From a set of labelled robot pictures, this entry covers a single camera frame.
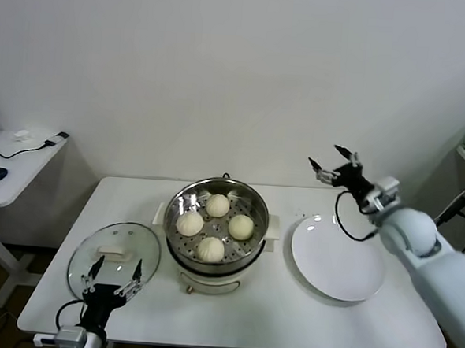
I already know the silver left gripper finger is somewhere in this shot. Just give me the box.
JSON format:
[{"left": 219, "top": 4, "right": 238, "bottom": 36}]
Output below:
[
  {"left": 113, "top": 257, "right": 145, "bottom": 298},
  {"left": 79, "top": 254, "right": 106, "bottom": 295}
]

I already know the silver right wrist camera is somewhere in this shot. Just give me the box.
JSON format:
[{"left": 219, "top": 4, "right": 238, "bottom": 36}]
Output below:
[{"left": 362, "top": 174, "right": 402, "bottom": 215}]

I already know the white steamed baozi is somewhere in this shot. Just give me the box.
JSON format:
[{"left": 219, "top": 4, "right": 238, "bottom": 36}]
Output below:
[
  {"left": 227, "top": 213, "right": 256, "bottom": 242},
  {"left": 195, "top": 235, "right": 227, "bottom": 265},
  {"left": 174, "top": 211, "right": 205, "bottom": 239},
  {"left": 205, "top": 193, "right": 232, "bottom": 220}
]

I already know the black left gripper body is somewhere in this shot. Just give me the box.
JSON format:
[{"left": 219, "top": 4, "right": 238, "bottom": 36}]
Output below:
[{"left": 78, "top": 282, "right": 129, "bottom": 335}]

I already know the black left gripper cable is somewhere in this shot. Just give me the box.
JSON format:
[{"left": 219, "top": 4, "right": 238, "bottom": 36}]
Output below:
[{"left": 54, "top": 298, "right": 87, "bottom": 330}]

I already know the stainless steel steamer basket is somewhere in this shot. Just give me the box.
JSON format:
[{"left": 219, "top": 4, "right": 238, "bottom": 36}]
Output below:
[{"left": 160, "top": 173, "right": 273, "bottom": 270}]

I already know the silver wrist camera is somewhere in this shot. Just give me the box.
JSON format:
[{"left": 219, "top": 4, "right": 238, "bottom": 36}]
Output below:
[
  {"left": 362, "top": 174, "right": 402, "bottom": 215},
  {"left": 33, "top": 324, "right": 91, "bottom": 348}
]

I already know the round glass pot lid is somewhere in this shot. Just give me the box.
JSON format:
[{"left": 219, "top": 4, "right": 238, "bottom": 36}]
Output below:
[{"left": 65, "top": 218, "right": 164, "bottom": 305}]

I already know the black desk cable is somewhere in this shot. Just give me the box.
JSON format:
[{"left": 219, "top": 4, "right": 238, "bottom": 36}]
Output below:
[{"left": 0, "top": 138, "right": 57, "bottom": 162}]

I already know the black power cable with adapter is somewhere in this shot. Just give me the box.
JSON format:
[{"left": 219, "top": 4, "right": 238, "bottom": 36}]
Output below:
[{"left": 432, "top": 182, "right": 465, "bottom": 254}]

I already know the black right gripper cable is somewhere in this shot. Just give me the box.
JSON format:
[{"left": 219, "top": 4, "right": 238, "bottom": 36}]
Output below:
[{"left": 333, "top": 190, "right": 385, "bottom": 244}]

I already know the round white plate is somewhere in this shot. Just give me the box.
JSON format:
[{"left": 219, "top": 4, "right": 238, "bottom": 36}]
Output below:
[{"left": 287, "top": 211, "right": 391, "bottom": 304}]

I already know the white side desk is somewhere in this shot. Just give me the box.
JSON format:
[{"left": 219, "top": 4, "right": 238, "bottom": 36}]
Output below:
[{"left": 0, "top": 128, "right": 102, "bottom": 315}]

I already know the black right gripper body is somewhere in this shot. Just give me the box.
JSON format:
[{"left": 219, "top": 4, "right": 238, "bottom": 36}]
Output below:
[{"left": 330, "top": 162, "right": 378, "bottom": 202}]

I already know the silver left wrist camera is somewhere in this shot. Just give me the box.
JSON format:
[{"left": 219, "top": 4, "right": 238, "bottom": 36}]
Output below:
[{"left": 33, "top": 324, "right": 91, "bottom": 348}]

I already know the cream electric cooker base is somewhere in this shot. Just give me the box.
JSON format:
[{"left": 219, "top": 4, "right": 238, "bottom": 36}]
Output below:
[{"left": 148, "top": 200, "right": 282, "bottom": 301}]

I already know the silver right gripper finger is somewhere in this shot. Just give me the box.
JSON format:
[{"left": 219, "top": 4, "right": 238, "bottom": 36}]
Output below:
[
  {"left": 333, "top": 143, "right": 363, "bottom": 169},
  {"left": 306, "top": 157, "right": 339, "bottom": 184}
]

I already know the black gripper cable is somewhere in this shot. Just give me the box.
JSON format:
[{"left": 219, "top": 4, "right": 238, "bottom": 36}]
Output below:
[
  {"left": 333, "top": 190, "right": 385, "bottom": 244},
  {"left": 54, "top": 298, "right": 87, "bottom": 330}
]

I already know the thin white cable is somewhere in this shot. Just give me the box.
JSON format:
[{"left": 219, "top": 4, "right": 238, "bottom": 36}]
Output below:
[{"left": 433, "top": 177, "right": 465, "bottom": 228}]

